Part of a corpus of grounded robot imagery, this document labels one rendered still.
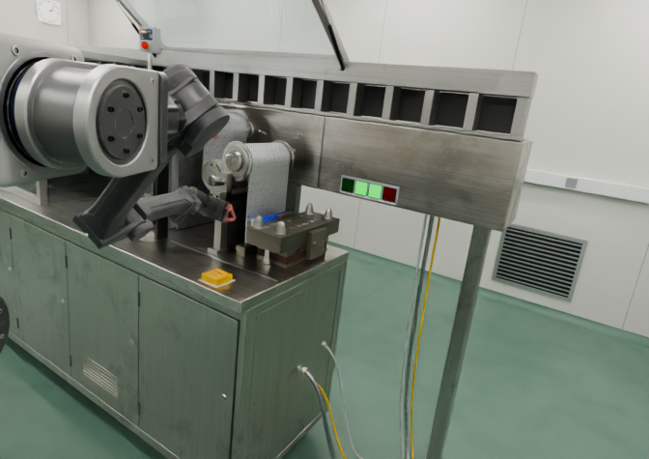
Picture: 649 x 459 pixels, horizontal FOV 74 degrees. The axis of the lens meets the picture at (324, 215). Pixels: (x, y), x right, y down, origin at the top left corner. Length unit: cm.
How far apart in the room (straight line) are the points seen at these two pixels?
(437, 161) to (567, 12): 253
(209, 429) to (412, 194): 110
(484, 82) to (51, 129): 130
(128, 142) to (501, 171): 123
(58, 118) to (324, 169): 137
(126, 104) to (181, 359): 126
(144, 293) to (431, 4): 335
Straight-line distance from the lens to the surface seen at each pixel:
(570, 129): 384
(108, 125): 51
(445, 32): 410
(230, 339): 145
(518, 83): 154
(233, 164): 162
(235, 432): 163
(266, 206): 171
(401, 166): 163
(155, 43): 202
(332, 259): 172
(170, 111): 61
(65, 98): 51
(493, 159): 154
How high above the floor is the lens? 150
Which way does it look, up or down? 15 degrees down
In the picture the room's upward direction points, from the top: 6 degrees clockwise
